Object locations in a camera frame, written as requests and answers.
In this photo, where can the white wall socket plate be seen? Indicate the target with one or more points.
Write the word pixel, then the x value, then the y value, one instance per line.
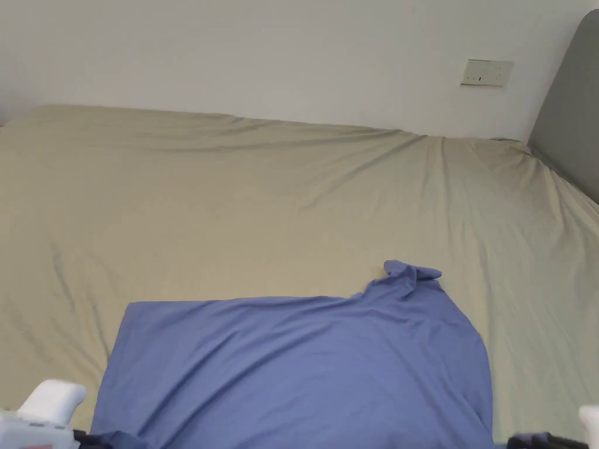
pixel 486 73

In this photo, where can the blue shirt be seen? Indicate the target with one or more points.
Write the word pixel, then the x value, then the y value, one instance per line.
pixel 299 369

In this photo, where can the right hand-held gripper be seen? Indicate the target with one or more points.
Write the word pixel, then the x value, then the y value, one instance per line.
pixel 589 425

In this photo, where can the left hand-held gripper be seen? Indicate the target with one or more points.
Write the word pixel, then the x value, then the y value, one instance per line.
pixel 37 416

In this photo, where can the grey padded headboard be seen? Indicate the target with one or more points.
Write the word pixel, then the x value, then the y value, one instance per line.
pixel 568 98

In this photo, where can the bed with beige sheet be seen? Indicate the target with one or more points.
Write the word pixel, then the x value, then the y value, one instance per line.
pixel 243 196

